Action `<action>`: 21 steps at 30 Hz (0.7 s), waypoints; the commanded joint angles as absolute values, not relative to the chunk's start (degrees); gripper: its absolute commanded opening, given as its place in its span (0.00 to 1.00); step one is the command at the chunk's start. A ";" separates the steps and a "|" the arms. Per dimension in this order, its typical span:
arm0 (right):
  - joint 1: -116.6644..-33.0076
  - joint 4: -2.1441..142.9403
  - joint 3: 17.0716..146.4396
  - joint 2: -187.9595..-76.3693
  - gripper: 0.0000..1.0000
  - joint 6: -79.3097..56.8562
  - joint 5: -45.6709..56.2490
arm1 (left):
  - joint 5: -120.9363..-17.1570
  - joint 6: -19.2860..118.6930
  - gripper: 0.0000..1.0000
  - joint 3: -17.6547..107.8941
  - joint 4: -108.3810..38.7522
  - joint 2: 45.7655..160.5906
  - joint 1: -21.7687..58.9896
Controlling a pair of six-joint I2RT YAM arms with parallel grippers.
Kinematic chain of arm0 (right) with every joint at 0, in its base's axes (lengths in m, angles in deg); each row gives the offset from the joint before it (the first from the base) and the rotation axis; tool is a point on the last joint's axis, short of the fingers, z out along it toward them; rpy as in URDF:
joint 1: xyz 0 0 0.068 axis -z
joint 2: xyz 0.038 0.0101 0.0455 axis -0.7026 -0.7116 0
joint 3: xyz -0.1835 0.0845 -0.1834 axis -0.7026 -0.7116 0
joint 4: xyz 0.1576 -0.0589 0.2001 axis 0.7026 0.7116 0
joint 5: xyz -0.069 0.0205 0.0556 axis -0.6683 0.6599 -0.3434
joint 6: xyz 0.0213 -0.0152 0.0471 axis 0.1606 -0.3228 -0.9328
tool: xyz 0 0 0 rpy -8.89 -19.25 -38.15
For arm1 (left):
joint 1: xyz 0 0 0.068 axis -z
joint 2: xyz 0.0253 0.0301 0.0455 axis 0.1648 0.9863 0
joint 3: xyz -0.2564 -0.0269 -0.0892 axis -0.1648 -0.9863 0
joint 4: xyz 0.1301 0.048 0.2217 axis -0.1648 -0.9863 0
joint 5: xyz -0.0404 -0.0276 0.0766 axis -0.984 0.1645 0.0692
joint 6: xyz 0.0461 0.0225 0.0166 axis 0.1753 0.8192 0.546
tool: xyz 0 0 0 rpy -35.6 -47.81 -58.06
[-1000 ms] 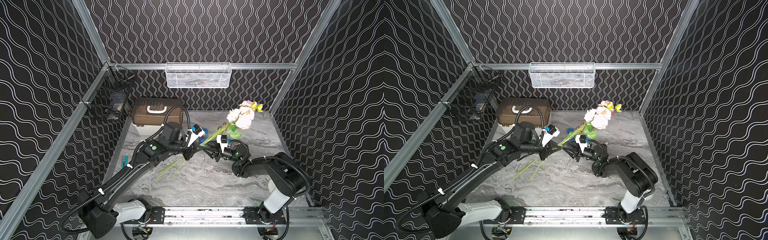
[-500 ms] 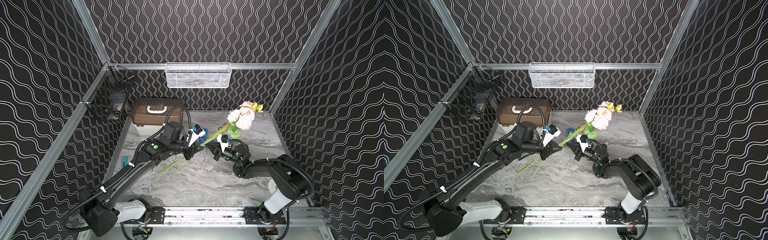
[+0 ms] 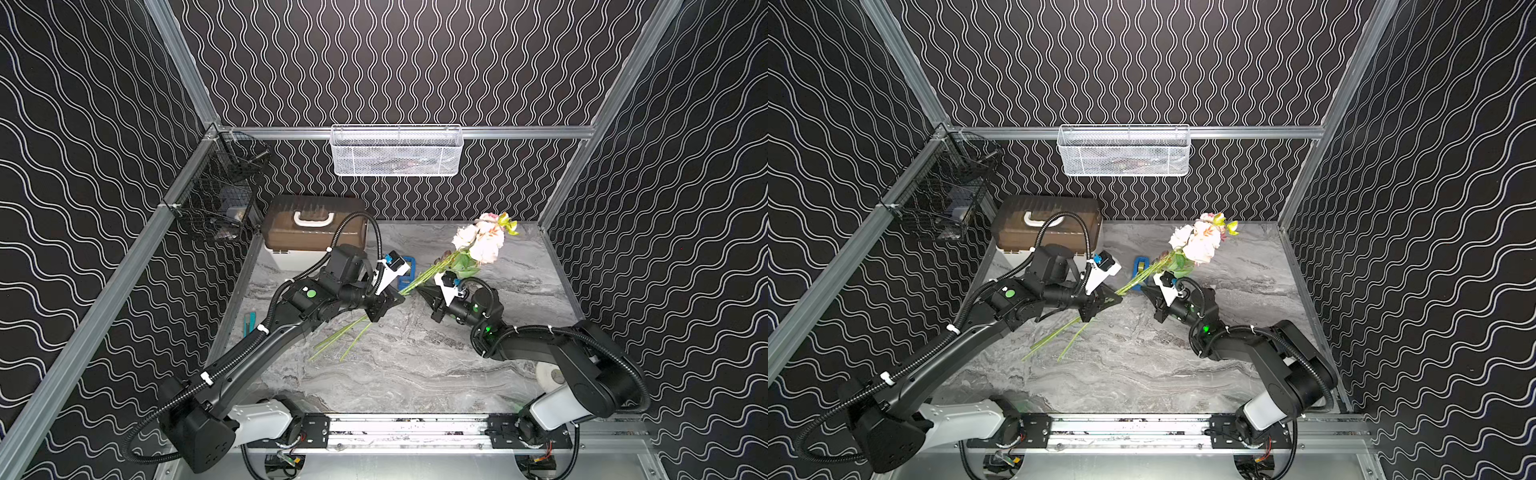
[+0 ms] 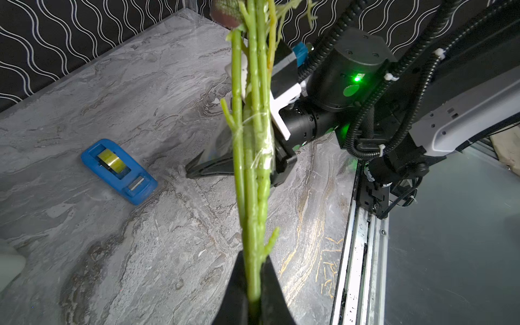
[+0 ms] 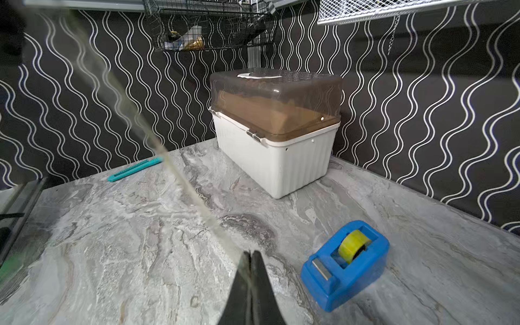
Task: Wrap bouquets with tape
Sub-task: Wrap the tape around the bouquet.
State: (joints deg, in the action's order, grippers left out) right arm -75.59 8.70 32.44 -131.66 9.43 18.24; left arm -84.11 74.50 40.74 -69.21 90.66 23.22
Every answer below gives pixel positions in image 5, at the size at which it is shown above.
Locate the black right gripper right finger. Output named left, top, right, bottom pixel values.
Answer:
left=251, top=251, right=286, bottom=324

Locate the brown lid white storage box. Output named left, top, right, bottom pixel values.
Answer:
left=209, top=68, right=343, bottom=199

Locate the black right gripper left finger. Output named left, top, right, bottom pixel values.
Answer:
left=218, top=251, right=252, bottom=325

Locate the black wire wall basket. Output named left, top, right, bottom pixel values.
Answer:
left=143, top=0, right=276, bottom=51

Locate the teal comb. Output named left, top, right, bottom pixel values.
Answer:
left=108, top=157, right=163, bottom=182

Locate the white mesh wall basket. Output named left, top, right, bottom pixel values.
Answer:
left=317, top=0, right=479, bottom=25

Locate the blue tape dispenser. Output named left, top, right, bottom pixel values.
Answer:
left=301, top=220, right=390, bottom=312

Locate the aluminium corner post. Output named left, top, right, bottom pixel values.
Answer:
left=247, top=46, right=261, bottom=69

